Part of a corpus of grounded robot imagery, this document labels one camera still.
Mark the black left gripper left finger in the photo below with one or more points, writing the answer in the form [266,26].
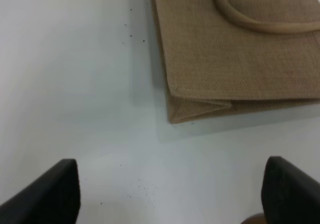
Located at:
[52,198]

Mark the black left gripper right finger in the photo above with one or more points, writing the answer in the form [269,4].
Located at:
[288,194]

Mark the brown linen tote bag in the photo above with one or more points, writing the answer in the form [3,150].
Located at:
[225,57]

